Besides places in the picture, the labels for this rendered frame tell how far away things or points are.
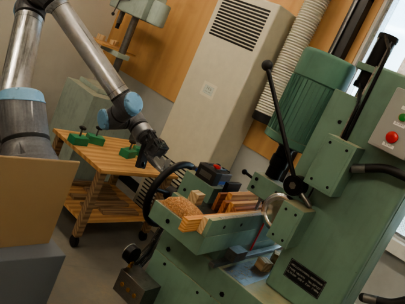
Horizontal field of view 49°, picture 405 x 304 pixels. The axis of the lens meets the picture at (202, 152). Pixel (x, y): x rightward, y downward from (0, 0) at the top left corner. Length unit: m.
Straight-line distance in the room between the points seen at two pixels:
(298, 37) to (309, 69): 1.57
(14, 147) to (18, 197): 0.15
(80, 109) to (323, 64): 2.51
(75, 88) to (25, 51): 1.88
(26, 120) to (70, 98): 2.26
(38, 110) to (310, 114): 0.87
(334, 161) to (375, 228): 0.21
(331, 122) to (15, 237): 1.05
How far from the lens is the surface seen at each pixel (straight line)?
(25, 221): 1.55
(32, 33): 1.95
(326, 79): 1.41
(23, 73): 1.83
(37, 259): 1.57
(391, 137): 1.22
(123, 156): 2.92
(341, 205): 1.32
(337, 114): 1.38
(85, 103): 3.58
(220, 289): 1.39
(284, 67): 2.97
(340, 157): 1.24
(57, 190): 1.54
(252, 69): 2.97
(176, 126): 3.26
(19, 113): 1.54
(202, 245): 1.28
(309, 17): 3.00
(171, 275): 1.50
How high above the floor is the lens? 1.37
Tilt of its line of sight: 12 degrees down
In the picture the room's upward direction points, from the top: 24 degrees clockwise
